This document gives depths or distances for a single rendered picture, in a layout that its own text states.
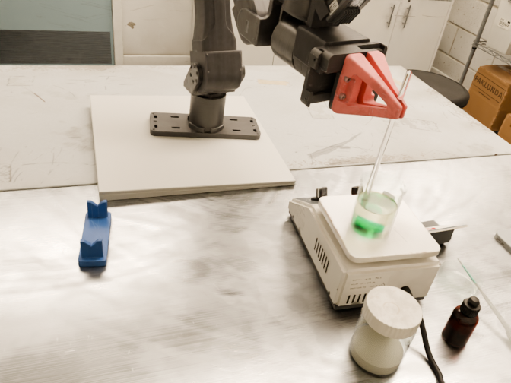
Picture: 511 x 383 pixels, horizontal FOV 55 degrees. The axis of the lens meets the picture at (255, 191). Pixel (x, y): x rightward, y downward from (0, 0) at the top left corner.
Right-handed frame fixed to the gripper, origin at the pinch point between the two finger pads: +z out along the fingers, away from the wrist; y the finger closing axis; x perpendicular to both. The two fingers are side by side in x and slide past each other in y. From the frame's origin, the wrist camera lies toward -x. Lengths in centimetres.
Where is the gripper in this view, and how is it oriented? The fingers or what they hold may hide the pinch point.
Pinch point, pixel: (396, 109)
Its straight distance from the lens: 52.4
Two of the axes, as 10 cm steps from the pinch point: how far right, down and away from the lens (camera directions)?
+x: -1.4, 7.8, 6.0
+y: 8.4, -2.2, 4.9
